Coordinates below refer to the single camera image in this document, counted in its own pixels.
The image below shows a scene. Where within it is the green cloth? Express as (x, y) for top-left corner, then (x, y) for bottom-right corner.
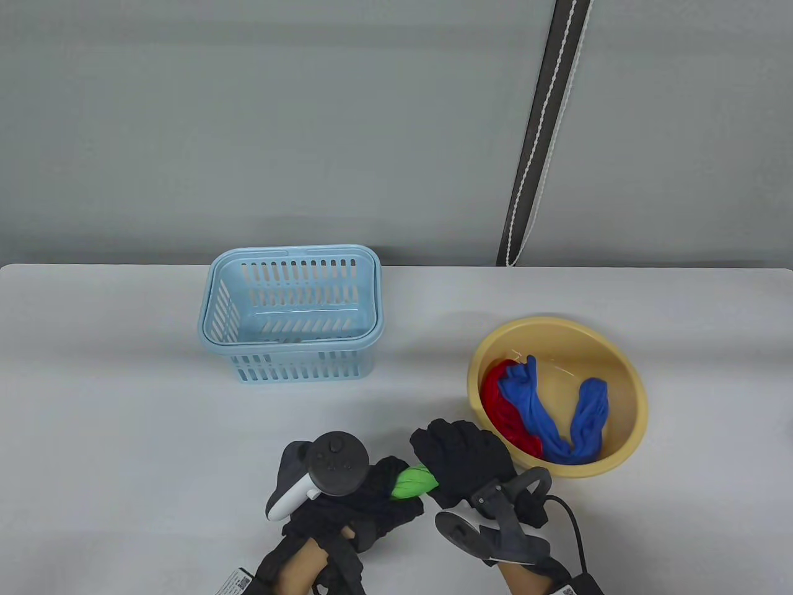
(390, 463), (441, 501)

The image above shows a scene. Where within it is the dark vertical strip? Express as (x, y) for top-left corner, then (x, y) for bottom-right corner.
(496, 0), (597, 268)

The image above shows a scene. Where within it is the red cloth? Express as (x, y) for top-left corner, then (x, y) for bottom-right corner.
(483, 359), (544, 461)

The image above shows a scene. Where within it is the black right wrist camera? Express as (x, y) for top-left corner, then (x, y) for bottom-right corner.
(545, 573), (605, 595)

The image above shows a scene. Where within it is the person's left forearm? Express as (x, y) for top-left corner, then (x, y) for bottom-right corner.
(254, 534), (366, 595)

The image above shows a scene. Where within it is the left wrist camera with label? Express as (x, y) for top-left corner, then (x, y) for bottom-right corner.
(214, 568), (256, 595)

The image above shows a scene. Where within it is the light blue plastic basket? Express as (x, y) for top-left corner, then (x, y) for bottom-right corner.
(198, 244), (384, 384)

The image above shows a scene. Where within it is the person's left hand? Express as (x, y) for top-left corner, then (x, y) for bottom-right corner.
(281, 456), (426, 553)

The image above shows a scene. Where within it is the person's right hand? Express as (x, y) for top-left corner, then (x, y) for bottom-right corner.
(410, 418), (519, 513)

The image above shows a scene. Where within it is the black cable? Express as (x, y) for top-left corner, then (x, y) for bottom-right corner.
(540, 494), (590, 578)

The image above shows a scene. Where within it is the blue cloth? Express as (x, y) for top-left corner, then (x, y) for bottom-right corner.
(499, 355), (610, 465)

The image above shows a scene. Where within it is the yellow plastic basin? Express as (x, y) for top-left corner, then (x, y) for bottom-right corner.
(467, 317), (649, 479)

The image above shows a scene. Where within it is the person's right forearm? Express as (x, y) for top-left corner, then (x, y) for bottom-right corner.
(493, 555), (577, 595)

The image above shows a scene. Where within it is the black and white left controller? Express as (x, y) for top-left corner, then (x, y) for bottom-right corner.
(266, 431), (371, 522)

